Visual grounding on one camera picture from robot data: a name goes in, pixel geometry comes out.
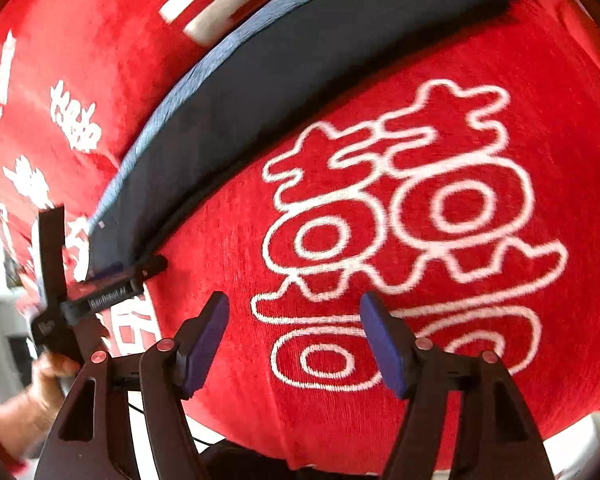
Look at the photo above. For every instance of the person's left hand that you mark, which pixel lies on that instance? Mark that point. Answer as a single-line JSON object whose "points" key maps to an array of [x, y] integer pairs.
{"points": [[45, 394]]}

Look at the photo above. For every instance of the person's dark trousers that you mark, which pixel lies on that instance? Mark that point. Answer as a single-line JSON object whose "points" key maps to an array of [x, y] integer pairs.
{"points": [[229, 460]]}

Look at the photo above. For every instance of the red bedspread with white characters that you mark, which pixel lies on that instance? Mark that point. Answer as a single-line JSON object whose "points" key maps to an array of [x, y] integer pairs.
{"points": [[459, 179]]}

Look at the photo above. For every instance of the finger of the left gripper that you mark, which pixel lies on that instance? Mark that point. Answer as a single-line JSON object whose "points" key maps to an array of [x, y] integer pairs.
{"points": [[98, 294], [50, 271]]}

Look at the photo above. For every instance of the person's left forearm red sleeve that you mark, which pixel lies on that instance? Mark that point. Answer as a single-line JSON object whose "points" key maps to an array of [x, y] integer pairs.
{"points": [[23, 426]]}

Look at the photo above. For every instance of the black pants with blue trim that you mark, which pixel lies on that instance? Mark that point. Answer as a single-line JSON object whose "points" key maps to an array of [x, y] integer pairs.
{"points": [[239, 97]]}

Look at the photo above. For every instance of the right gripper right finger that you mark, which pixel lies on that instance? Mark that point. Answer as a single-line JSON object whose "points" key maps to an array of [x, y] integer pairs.
{"points": [[497, 437]]}

